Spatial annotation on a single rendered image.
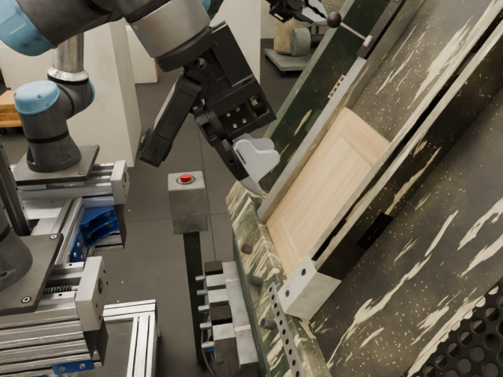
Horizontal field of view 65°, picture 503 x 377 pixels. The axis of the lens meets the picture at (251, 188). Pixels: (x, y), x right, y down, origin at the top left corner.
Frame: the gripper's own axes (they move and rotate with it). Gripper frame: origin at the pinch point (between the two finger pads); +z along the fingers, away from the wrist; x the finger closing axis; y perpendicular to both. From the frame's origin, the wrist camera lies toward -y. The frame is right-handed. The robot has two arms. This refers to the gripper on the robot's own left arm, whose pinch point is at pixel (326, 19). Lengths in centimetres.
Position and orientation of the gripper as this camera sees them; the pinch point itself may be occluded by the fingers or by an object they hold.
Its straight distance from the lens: 117.5
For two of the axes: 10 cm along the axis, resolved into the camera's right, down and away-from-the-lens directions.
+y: -4.3, -0.3, 9.0
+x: -3.5, 9.3, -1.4
